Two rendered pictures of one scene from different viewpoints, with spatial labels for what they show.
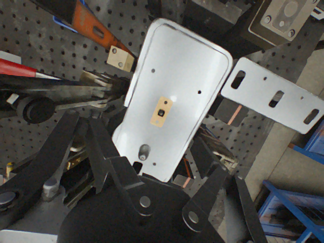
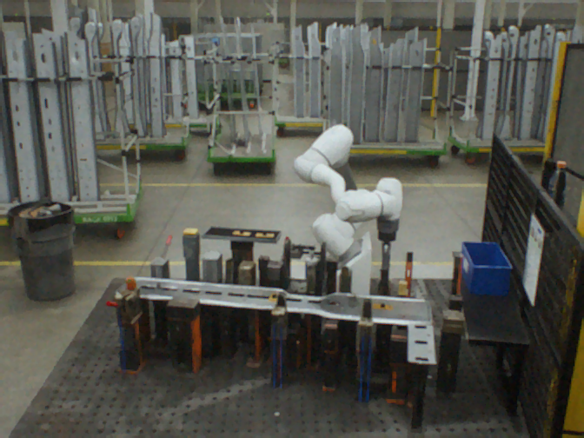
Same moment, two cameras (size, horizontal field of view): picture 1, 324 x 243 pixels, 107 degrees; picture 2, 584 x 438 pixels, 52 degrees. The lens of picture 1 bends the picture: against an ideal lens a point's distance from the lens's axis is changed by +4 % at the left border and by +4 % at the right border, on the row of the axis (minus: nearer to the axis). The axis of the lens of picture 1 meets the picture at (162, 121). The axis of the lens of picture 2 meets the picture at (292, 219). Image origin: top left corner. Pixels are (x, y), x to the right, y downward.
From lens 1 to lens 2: 2.47 m
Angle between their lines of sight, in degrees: 76
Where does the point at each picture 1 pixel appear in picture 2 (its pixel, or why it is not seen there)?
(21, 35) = not seen: hidden behind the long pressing
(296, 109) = (421, 351)
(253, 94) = (416, 334)
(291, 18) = (450, 315)
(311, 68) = not seen: outside the picture
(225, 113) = (398, 333)
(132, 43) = not seen: hidden behind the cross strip
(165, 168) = (341, 313)
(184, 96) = (398, 313)
